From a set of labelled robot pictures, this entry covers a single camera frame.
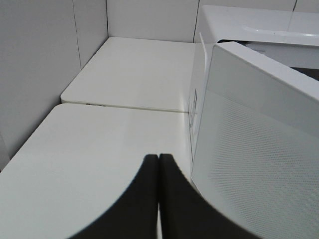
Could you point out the white microwave door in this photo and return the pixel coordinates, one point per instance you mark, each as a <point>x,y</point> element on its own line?
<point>257,153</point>

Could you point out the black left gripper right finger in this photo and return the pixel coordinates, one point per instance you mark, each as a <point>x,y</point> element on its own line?
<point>184,214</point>

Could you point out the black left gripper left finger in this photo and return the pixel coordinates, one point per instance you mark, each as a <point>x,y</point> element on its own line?
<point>134,214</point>

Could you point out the white microwave oven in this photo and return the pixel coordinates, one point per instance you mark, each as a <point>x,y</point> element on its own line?
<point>291,38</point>

